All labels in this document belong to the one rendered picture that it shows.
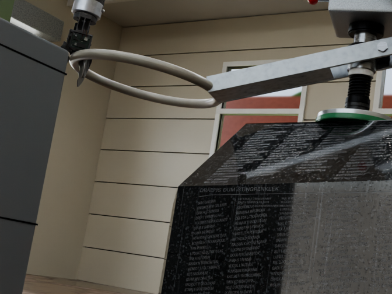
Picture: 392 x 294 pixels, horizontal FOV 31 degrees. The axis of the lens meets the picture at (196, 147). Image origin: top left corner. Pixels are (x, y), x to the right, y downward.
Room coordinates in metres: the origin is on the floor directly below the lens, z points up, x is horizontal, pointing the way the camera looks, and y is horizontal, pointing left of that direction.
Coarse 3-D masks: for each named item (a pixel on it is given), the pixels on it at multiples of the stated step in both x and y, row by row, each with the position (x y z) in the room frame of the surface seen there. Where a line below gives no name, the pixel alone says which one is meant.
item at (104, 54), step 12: (72, 60) 2.03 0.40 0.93; (108, 60) 1.92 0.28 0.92; (120, 60) 1.89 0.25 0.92; (132, 60) 1.88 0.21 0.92; (144, 60) 1.88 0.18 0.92; (156, 60) 1.88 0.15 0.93; (168, 72) 1.90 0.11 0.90; (180, 72) 1.90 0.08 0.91; (192, 72) 1.93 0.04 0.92; (108, 84) 2.29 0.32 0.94; (120, 84) 2.31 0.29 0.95; (204, 84) 1.96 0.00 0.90; (132, 96) 2.35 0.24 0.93; (144, 96) 2.34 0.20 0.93; (156, 96) 2.33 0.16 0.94; (168, 96) 2.33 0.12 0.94
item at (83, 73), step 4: (84, 60) 2.05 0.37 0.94; (80, 64) 2.07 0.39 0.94; (84, 64) 2.04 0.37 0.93; (80, 68) 2.07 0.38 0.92; (84, 68) 2.03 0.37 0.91; (80, 72) 2.07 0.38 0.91; (84, 72) 2.04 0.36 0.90; (80, 76) 2.07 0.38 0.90; (84, 76) 2.07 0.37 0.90; (80, 80) 2.07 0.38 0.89; (80, 84) 2.08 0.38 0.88
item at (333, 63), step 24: (336, 48) 1.88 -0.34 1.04; (360, 48) 1.85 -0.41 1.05; (384, 48) 1.82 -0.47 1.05; (240, 72) 1.96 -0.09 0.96; (264, 72) 1.94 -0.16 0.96; (288, 72) 1.92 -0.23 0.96; (312, 72) 1.92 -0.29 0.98; (336, 72) 1.98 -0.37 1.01; (216, 96) 2.04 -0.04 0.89; (240, 96) 2.06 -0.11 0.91
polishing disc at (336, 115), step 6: (324, 114) 1.86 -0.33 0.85; (330, 114) 1.84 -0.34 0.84; (336, 114) 1.83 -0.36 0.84; (342, 114) 1.82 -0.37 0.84; (348, 114) 1.81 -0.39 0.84; (354, 114) 1.81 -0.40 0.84; (360, 114) 1.80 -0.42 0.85; (318, 120) 1.89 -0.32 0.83; (324, 120) 1.88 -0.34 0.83; (330, 120) 1.87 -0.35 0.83; (336, 120) 1.86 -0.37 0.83; (342, 120) 1.85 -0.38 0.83; (348, 120) 1.84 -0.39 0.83; (354, 120) 1.83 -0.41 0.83; (360, 120) 1.82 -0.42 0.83; (366, 120) 1.81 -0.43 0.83
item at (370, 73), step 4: (356, 68) 1.88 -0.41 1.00; (360, 68) 1.88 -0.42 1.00; (348, 72) 1.92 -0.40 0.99; (352, 72) 1.89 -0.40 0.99; (356, 72) 1.88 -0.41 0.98; (360, 72) 1.88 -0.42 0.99; (364, 72) 1.88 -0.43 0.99; (368, 72) 1.88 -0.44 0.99; (372, 72) 1.89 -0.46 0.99; (348, 76) 1.92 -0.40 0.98; (372, 76) 1.89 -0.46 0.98
